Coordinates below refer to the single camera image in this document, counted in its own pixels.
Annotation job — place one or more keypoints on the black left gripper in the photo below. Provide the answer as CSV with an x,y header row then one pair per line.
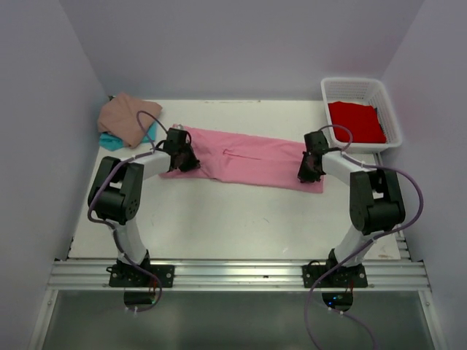
x,y
193,162

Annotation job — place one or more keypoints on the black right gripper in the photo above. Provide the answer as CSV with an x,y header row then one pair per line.
x,y
303,176

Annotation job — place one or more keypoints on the pink polo shirt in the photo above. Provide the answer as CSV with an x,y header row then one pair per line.
x,y
243,159

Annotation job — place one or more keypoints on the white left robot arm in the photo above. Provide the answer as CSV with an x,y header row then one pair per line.
x,y
115,195

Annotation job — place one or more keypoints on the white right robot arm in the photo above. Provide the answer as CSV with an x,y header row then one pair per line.
x,y
375,204

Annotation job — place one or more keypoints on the red folded shirt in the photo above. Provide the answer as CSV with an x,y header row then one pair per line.
x,y
360,120

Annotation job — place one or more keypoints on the beige folded shirt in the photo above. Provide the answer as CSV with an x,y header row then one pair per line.
x,y
118,118

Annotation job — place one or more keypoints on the teal folded shirt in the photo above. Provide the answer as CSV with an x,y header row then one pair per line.
x,y
113,143

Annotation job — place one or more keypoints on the dark blue garment in basket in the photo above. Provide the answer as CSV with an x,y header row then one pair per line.
x,y
381,126

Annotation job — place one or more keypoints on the white plastic basket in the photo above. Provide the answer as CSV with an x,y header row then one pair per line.
x,y
367,92

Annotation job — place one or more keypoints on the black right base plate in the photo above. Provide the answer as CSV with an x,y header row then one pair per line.
x,y
344,277

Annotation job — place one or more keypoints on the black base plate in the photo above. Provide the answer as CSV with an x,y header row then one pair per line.
x,y
344,277
126,276

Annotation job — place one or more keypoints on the aluminium mounting rail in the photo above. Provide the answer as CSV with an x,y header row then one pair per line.
x,y
240,275

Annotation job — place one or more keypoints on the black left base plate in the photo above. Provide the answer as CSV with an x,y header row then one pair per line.
x,y
126,276

